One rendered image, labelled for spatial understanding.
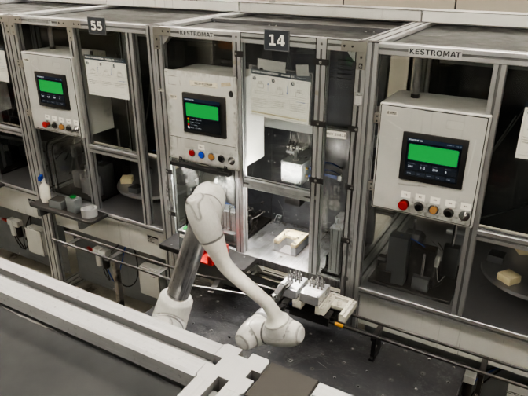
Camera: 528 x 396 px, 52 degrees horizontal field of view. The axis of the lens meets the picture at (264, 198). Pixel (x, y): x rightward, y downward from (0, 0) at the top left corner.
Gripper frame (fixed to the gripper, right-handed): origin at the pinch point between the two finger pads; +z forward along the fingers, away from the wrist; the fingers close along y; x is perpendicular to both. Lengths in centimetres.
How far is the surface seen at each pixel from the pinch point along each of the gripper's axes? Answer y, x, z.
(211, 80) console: 90, 51, 21
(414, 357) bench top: -23, -59, 11
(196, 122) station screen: 69, 60, 18
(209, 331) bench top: -21.5, 32.6, -20.3
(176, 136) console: 59, 75, 20
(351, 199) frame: 43, -21, 20
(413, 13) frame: 113, -19, 101
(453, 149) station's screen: 75, -62, 18
